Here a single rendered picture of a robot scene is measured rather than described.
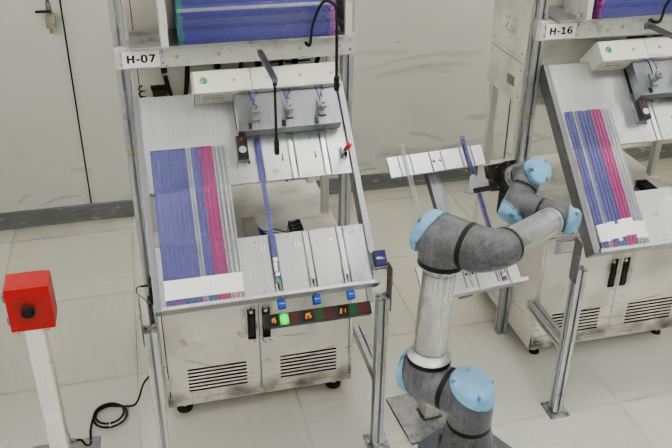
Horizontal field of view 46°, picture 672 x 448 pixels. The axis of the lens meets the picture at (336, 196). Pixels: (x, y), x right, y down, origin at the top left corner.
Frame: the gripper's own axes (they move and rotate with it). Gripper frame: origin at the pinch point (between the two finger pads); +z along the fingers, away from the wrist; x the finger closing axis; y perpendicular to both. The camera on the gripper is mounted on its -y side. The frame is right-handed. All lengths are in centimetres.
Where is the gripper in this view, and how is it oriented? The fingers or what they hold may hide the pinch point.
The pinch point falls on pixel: (485, 190)
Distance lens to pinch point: 258.7
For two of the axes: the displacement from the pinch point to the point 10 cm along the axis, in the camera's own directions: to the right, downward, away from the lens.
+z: -2.8, 0.9, 9.6
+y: -1.7, -9.8, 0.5
